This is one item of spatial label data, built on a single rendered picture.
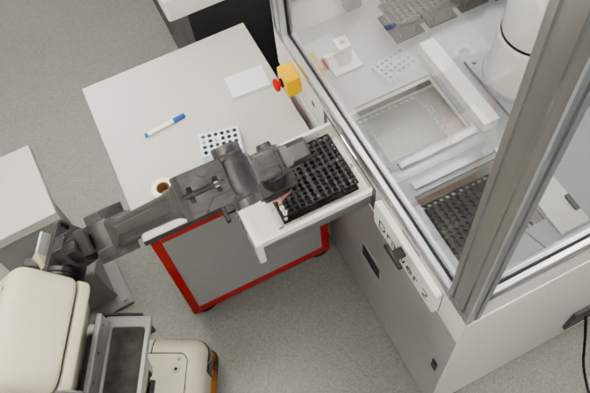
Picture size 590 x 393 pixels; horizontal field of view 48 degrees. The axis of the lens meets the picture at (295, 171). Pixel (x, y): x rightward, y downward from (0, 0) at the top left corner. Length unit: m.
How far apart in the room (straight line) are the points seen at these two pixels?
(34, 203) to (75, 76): 1.39
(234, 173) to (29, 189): 1.15
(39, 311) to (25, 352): 0.07
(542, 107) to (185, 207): 0.54
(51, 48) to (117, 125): 1.47
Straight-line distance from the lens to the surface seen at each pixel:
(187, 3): 2.28
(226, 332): 2.57
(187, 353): 2.28
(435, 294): 1.60
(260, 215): 1.79
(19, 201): 2.12
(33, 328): 1.22
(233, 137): 1.98
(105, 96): 2.23
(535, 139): 0.93
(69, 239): 1.41
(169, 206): 1.09
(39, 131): 3.26
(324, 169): 1.80
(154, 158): 2.04
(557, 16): 0.80
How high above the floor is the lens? 2.42
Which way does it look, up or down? 59 degrees down
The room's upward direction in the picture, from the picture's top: 9 degrees counter-clockwise
